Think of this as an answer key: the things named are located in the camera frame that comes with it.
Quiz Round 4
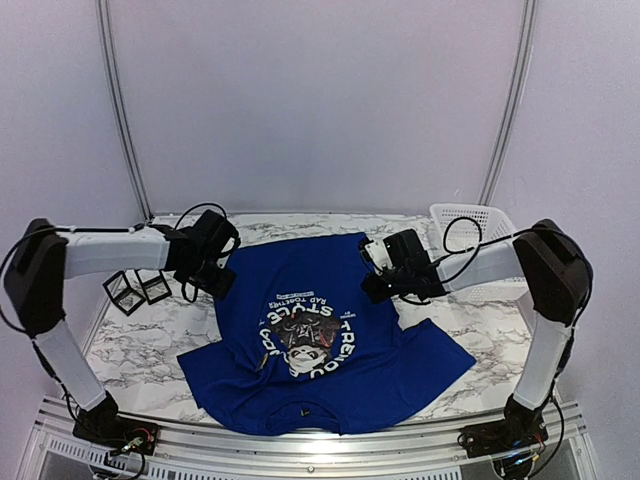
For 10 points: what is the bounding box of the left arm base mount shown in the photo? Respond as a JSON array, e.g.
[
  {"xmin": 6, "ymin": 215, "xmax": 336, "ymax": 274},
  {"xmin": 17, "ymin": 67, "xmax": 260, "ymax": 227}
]
[{"xmin": 73, "ymin": 410, "xmax": 159, "ymax": 456}]

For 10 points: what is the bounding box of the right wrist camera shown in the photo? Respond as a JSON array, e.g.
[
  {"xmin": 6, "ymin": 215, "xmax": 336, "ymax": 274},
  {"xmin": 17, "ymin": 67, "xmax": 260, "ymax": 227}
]
[{"xmin": 358, "ymin": 237, "xmax": 394, "ymax": 275}]

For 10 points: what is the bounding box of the aluminium corner post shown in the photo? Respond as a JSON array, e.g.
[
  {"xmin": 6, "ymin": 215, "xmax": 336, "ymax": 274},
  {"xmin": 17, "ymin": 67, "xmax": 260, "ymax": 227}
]
[
  {"xmin": 95, "ymin": 0, "xmax": 154, "ymax": 222},
  {"xmin": 478, "ymin": 0, "xmax": 539, "ymax": 206}
]

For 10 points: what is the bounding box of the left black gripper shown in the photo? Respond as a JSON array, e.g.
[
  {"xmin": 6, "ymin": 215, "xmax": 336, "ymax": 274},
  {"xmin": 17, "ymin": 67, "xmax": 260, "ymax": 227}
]
[{"xmin": 182, "ymin": 256, "xmax": 237, "ymax": 301}]

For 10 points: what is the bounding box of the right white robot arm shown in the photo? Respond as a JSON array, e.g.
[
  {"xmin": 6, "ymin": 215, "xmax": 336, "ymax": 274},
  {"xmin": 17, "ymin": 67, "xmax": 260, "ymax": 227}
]
[{"xmin": 358, "ymin": 219, "xmax": 594, "ymax": 448}]

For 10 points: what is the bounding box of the right aluminium corner post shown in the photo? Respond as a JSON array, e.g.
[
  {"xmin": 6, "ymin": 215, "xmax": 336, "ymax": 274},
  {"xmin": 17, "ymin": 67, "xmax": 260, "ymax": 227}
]
[{"xmin": 478, "ymin": 0, "xmax": 539, "ymax": 206}]

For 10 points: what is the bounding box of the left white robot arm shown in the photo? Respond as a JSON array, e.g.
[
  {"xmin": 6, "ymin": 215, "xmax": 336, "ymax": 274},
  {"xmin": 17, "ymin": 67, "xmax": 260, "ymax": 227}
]
[{"xmin": 1, "ymin": 203, "xmax": 241, "ymax": 445}]

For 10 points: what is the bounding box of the left aluminium corner post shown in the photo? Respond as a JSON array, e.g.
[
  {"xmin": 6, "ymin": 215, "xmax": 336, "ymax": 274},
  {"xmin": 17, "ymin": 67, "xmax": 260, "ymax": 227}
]
[{"xmin": 95, "ymin": 0, "xmax": 154, "ymax": 222}]

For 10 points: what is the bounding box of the black brooch display box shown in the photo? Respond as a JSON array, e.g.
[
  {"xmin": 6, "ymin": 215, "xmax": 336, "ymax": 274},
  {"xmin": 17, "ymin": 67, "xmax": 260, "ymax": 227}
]
[{"xmin": 134, "ymin": 270, "xmax": 172, "ymax": 305}]

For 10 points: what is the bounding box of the white plastic basket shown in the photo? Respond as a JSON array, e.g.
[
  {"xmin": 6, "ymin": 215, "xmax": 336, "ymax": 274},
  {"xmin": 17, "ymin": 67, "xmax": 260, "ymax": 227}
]
[{"xmin": 428, "ymin": 203, "xmax": 527, "ymax": 303}]

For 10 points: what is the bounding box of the aluminium front rail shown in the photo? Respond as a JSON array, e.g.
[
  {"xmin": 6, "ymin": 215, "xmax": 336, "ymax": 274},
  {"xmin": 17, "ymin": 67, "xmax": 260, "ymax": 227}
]
[{"xmin": 29, "ymin": 394, "xmax": 589, "ymax": 480}]

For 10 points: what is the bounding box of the blue printed t-shirt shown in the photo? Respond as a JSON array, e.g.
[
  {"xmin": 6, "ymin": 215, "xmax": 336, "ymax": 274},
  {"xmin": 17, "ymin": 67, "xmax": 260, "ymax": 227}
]
[{"xmin": 178, "ymin": 233, "xmax": 475, "ymax": 436}]

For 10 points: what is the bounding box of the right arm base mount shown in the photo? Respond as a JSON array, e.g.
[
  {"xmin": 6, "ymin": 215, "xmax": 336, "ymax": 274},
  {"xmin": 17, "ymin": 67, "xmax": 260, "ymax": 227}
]
[{"xmin": 457, "ymin": 419, "xmax": 549, "ymax": 458}]

